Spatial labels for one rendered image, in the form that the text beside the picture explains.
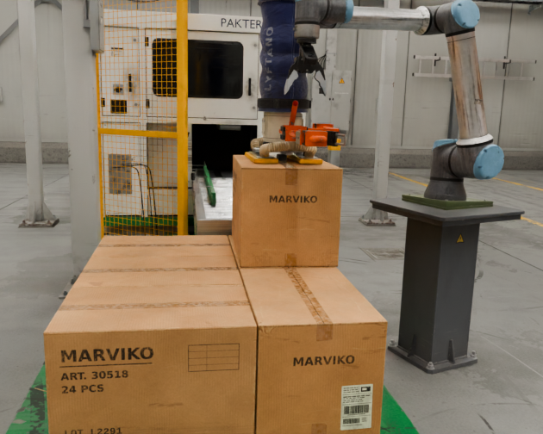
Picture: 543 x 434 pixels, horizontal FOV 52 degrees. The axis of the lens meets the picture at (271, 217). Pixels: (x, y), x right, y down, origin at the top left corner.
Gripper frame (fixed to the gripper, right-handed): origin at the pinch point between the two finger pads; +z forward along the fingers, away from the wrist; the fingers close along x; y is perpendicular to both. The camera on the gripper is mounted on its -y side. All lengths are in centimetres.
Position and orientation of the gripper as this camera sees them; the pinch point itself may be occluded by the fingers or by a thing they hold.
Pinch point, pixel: (305, 96)
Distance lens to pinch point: 208.2
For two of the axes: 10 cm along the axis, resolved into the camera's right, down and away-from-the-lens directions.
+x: -9.9, 0.0, -1.4
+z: -0.3, 9.8, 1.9
